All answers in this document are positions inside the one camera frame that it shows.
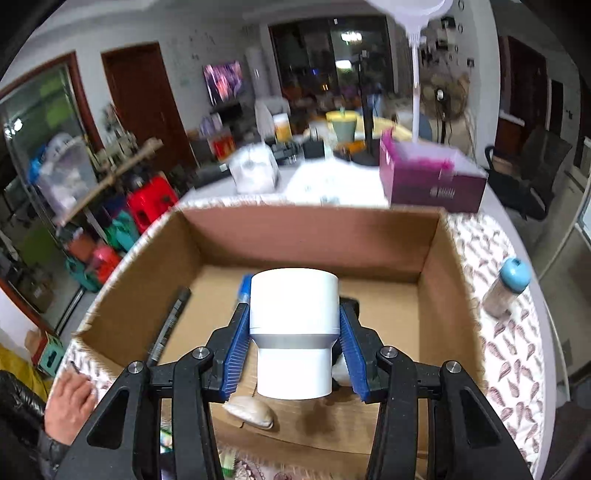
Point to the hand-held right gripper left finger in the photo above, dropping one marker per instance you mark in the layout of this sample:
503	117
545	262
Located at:
234	362

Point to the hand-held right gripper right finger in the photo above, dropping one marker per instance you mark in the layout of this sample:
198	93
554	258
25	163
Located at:
354	367

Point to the white plastic pipe fitting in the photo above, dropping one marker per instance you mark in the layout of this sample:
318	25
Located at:
293	314

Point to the cardboard box red print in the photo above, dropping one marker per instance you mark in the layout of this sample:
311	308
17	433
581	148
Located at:
314	240

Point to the person's left forearm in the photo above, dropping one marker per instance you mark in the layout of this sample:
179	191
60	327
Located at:
23	429

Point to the person's left hand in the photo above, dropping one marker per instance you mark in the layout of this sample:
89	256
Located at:
69	408

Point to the small white object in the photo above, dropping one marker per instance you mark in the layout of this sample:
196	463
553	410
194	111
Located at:
340	369

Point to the white oval shell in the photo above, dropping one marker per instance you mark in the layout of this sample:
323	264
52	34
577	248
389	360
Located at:
251	411

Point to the blue capped tube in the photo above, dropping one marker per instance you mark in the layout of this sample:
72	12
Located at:
244	290

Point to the black marker pen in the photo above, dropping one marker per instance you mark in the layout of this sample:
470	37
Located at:
171	323

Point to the printed quilt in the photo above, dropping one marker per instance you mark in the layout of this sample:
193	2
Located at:
508	369

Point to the toothpick jar blue lid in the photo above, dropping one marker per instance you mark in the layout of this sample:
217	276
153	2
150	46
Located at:
505	288

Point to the red plastic stool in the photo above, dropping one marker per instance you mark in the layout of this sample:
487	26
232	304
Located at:
152	203

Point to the green plastic stool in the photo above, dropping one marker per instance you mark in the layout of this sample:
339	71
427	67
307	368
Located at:
51	356

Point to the white plastic bag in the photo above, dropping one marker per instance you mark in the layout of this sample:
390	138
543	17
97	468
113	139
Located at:
254	170

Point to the purple cardboard box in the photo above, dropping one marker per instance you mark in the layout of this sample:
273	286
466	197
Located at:
429	187

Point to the wooden stick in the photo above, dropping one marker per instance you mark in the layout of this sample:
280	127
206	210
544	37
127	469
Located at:
111	177

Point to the yellow jar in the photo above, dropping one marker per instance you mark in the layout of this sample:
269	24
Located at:
282	128

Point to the green cup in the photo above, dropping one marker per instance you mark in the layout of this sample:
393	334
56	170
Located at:
342	127

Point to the black tripod stand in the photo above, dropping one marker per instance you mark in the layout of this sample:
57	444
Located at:
368	120

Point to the clear plastic storage bin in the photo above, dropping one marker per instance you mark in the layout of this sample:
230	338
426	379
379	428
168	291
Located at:
64	170

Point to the black office chair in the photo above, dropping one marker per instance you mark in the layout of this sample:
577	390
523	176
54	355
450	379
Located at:
535	175

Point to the glass sliding door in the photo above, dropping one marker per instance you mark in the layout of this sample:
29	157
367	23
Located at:
32	184

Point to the brown wooden door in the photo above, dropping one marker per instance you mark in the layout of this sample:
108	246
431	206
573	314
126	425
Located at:
143	101

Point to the standing electric fan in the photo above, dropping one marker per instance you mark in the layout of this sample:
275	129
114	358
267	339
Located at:
443	104

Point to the white standing air conditioner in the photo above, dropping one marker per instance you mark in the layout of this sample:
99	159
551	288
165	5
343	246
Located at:
258	74

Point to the white pole lamp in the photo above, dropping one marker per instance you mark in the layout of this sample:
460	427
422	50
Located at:
417	83

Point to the wall television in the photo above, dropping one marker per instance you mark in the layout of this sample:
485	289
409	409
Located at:
224	82

